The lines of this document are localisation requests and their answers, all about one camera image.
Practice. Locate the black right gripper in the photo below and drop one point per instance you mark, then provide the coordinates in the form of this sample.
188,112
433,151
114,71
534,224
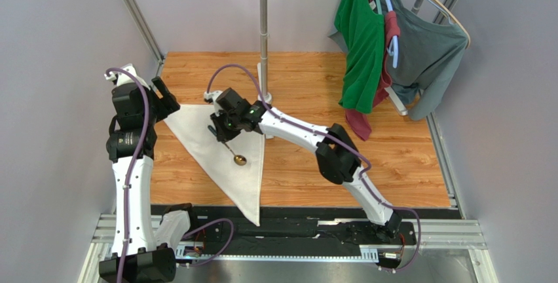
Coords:
221,127

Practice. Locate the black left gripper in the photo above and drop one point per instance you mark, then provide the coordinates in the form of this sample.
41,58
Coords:
158,103

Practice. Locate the white cloth napkin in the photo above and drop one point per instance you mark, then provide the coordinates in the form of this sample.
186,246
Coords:
242,184

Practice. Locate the green handled gold spoon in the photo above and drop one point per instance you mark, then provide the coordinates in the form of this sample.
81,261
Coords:
237,158

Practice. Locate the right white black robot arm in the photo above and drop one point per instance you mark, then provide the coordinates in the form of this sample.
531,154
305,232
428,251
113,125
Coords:
337,157

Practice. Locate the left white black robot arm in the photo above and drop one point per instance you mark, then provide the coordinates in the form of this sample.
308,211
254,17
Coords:
140,253

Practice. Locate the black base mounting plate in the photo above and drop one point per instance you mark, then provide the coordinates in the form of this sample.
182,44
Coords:
296,231

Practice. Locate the maroon shirt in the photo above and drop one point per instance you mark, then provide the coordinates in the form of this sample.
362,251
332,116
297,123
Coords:
358,122

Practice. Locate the white clothes rack stand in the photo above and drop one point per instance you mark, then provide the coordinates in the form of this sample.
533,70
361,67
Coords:
295,28

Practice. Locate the green shirt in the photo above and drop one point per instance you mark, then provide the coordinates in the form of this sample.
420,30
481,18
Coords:
362,31

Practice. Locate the light blue clothes hanger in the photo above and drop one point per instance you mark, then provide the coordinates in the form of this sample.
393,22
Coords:
392,33

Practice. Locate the grey-blue shirt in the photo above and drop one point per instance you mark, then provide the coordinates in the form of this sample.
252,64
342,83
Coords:
429,57

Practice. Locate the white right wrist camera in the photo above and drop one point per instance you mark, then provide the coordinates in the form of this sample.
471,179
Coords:
210,97

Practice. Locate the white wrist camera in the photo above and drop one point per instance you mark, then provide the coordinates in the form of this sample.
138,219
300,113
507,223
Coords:
124,75
210,97

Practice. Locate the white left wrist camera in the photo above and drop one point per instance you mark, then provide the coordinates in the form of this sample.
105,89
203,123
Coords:
124,75

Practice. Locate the aluminium frame post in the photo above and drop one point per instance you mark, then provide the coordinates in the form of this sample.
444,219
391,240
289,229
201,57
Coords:
145,30

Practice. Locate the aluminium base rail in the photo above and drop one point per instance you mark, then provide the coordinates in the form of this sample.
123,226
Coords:
447,235

